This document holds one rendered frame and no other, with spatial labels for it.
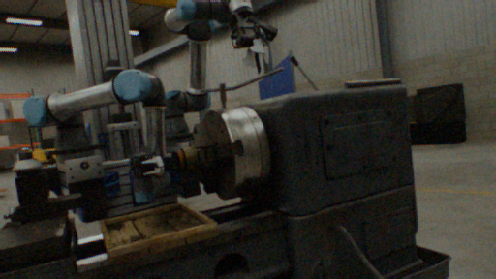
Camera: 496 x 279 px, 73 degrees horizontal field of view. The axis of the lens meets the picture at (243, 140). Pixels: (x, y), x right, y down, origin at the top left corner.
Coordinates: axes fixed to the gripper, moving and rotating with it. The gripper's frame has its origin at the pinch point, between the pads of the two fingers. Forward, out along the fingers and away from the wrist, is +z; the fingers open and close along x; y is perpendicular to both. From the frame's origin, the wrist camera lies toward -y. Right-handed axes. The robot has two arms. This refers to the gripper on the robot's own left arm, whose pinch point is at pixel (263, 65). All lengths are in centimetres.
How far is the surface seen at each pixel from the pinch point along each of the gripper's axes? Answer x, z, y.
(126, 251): -10, 46, 50
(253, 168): -8.1, 31.2, 9.7
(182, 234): -10, 45, 35
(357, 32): -622, -464, -811
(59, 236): -6, 39, 64
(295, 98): 4.3, 14.4, -4.9
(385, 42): -546, -375, -815
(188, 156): -16.7, 22.0, 26.7
